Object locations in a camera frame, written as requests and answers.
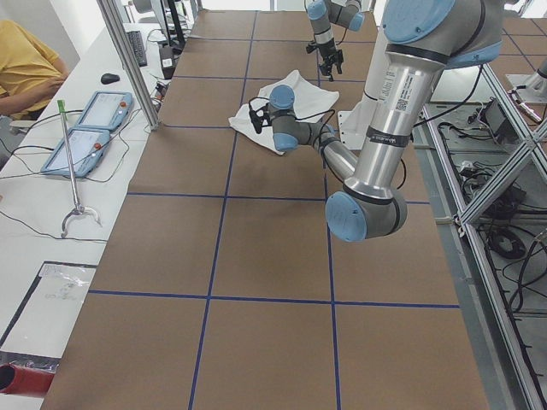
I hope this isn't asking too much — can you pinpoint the upper blue teach pendant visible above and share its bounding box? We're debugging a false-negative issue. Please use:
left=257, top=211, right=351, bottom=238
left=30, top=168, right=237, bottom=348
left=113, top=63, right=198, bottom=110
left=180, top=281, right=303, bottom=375
left=76, top=91, right=133, bottom=132

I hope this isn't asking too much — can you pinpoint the red cylinder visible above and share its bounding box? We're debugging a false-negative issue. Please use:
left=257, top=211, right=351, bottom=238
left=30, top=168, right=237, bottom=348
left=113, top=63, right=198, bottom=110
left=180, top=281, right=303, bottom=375
left=1, top=364, right=55, bottom=398

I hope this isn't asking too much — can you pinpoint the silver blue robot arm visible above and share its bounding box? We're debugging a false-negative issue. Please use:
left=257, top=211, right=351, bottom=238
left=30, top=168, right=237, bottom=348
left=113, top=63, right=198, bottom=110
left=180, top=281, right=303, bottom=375
left=305, top=0, right=364, bottom=81
left=263, top=1, right=504, bottom=242

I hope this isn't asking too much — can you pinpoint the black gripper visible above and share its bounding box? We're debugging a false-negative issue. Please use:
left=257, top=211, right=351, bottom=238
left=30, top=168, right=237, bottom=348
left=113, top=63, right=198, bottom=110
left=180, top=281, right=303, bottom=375
left=318, top=42, right=344, bottom=81

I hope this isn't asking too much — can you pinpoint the black cable bundle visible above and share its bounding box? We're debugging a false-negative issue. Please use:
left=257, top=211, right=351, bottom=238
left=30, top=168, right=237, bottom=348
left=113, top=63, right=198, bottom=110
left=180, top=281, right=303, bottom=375
left=452, top=157, right=547, bottom=317

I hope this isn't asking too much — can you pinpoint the person in yellow shirt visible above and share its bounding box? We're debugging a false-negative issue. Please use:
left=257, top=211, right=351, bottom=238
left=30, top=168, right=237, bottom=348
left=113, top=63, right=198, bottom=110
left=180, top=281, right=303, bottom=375
left=1, top=20, right=70, bottom=120

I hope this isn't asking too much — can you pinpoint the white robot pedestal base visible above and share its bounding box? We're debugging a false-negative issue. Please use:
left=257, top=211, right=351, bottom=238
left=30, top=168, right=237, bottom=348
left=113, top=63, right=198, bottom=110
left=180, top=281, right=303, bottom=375
left=338, top=26, right=389, bottom=150

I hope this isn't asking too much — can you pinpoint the white long-sleeve printed shirt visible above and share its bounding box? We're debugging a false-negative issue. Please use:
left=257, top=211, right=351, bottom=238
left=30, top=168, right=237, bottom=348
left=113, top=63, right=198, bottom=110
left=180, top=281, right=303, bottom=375
left=228, top=70, right=339, bottom=155

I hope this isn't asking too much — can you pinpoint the blue teach pendant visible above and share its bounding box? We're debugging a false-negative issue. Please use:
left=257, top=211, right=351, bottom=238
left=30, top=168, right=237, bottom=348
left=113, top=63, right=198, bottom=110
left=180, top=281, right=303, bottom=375
left=76, top=91, right=133, bottom=132
left=41, top=127, right=110, bottom=179

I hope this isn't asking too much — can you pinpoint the metal reacher grabber tool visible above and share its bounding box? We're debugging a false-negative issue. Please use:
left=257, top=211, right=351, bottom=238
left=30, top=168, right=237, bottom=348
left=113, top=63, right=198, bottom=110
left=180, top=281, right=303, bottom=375
left=56, top=99, right=101, bottom=239

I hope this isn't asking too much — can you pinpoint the aluminium frame rail structure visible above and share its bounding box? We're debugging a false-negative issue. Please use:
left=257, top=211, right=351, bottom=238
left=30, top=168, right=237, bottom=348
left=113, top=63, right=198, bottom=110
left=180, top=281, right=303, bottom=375
left=415, top=56, right=546, bottom=409

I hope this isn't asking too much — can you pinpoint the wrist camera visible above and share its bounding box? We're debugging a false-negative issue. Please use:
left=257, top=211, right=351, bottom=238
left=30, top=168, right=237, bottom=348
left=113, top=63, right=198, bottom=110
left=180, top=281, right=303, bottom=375
left=306, top=42, right=317, bottom=54
left=249, top=104, right=271, bottom=134

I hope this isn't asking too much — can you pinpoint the aluminium frame post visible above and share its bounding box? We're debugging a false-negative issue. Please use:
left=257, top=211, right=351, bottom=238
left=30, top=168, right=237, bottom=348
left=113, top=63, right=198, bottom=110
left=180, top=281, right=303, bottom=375
left=97, top=0, right=159, bottom=131

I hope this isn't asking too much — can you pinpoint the black keyboard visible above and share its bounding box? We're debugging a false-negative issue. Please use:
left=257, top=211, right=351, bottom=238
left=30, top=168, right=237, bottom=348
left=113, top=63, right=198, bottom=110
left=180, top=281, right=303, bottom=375
left=126, top=31, right=148, bottom=67

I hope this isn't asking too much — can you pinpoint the black computer mouse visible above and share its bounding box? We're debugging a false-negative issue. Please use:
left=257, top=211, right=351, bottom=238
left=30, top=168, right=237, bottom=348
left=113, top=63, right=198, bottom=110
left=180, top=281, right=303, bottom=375
left=100, top=73, right=120, bottom=85

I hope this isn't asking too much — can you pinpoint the clear plastic bag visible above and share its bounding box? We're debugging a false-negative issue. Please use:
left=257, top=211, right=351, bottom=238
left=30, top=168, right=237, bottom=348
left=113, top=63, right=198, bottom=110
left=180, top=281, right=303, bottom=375
left=33, top=263, right=96, bottom=303

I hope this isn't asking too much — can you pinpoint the lower blue teach pendant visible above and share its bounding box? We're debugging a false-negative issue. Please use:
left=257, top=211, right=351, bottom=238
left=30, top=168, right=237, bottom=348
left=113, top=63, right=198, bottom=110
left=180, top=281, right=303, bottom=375
left=41, top=127, right=110, bottom=179

